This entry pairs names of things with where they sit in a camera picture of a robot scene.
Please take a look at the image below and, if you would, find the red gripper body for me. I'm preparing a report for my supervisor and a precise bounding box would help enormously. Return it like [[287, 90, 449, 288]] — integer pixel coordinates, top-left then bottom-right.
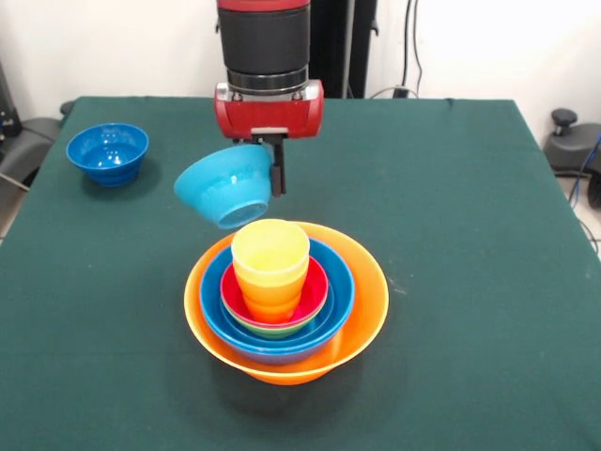
[[213, 78, 326, 143]]

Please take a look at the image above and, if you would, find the blue cable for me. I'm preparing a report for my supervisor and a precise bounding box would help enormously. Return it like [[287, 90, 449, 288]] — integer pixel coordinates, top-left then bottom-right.
[[567, 135, 601, 206]]

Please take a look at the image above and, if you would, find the dark green table cloth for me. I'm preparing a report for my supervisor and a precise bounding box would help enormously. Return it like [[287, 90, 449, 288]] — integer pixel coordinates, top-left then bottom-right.
[[0, 96, 601, 451]]

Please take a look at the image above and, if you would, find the small light blue bowl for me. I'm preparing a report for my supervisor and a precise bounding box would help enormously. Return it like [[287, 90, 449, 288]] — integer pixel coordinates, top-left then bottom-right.
[[173, 144, 275, 230]]

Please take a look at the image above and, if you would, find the small green bowl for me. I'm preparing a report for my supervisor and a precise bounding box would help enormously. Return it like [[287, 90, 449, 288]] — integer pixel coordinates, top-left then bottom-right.
[[223, 300, 328, 340]]

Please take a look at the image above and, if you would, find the small red bowl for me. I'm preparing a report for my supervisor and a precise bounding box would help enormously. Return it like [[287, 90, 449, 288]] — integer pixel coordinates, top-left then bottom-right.
[[220, 256, 331, 328]]

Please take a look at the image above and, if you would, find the large blue bowl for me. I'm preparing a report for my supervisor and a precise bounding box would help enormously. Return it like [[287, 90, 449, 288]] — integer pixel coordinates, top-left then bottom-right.
[[209, 328, 347, 367], [199, 238, 357, 356]]

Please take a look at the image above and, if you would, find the grey pedestal foot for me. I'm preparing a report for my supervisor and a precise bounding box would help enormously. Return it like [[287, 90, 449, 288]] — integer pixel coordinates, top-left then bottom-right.
[[543, 108, 601, 173], [0, 117, 62, 184]]

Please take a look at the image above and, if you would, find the yellow plastic cup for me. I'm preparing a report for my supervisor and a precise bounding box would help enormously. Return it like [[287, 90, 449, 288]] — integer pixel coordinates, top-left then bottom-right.
[[230, 218, 312, 287]]

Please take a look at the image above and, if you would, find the small dark blue bowl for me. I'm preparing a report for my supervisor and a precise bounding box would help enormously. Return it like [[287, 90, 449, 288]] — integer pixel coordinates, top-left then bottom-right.
[[65, 122, 150, 188]]

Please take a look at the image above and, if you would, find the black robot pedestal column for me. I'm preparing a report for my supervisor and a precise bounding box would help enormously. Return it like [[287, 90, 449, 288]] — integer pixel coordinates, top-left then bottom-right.
[[214, 0, 380, 100]]

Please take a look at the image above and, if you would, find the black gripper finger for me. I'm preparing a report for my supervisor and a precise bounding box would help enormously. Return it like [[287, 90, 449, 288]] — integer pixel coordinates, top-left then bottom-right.
[[270, 132, 288, 198]]

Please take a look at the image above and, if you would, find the large orange bowl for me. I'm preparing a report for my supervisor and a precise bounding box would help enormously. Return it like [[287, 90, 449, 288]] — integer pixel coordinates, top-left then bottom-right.
[[183, 220, 391, 386]]

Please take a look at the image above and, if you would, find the black hanging cable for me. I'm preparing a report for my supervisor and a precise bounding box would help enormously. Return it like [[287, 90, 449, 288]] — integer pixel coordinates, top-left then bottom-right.
[[401, 0, 423, 93]]

